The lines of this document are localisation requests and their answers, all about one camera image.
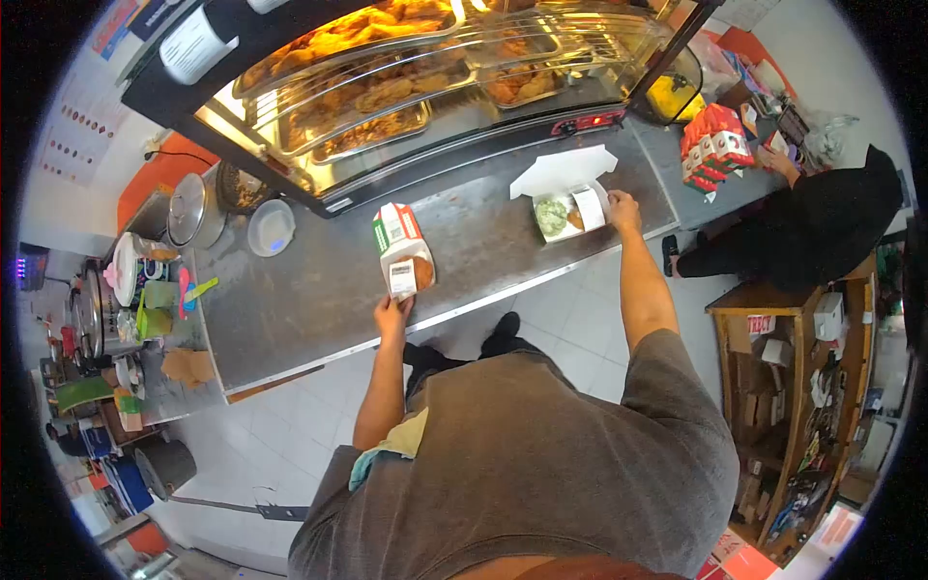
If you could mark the person's right hand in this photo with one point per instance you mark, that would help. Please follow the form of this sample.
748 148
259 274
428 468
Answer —
625 212

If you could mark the person's left hand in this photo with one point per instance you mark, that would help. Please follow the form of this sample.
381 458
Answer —
391 315

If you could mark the person's right fingers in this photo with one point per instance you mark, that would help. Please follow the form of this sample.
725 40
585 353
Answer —
615 199

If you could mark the person's left thumb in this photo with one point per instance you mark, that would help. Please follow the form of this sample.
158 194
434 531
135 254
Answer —
408 304

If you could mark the person's left fingers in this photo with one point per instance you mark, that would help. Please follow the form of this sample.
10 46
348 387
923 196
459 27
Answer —
382 302

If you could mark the white food box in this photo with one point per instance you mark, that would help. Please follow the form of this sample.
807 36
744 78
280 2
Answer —
562 181

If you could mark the red green food carton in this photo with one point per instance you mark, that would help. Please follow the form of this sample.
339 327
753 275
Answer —
401 246

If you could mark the green salad portion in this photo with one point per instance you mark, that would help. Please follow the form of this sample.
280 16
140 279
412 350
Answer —
551 216

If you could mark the person's legs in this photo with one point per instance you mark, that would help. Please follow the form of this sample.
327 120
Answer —
507 335

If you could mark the stack of red white cartons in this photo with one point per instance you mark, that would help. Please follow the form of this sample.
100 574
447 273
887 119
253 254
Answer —
714 149

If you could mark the yellow tub with lid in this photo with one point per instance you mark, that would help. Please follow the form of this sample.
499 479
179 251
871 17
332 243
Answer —
674 91

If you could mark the clear plastic bowl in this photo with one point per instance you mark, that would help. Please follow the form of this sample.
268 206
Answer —
271 228

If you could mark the coloured plastic spatulas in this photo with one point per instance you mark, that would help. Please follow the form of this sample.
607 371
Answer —
190 291

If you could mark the person's body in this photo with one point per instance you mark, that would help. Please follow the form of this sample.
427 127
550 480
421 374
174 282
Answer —
522 471

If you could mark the brown paper piece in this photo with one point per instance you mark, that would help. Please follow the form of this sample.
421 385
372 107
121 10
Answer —
188 366

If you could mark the steel pot with lid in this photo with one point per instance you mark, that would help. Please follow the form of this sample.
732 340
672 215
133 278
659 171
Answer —
192 210

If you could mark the heated fried chicken display cabinet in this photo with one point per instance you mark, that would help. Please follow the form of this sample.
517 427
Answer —
406 87

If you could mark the clear plastic bag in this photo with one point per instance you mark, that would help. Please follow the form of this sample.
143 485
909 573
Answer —
830 138

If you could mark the green plastic cups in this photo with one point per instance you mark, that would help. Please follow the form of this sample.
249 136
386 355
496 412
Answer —
156 308

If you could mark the black bucket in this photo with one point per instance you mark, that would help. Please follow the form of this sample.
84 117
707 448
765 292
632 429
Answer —
165 468

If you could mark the wooden shelf with goods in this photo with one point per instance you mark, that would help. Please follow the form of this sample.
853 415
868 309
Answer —
797 406

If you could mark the large steel cooker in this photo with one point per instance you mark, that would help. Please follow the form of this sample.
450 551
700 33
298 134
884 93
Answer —
98 319

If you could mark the blue container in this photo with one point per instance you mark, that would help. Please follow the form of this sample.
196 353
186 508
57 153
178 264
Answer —
127 482

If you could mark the wall menu poster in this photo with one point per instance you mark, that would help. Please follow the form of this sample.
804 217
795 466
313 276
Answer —
80 134

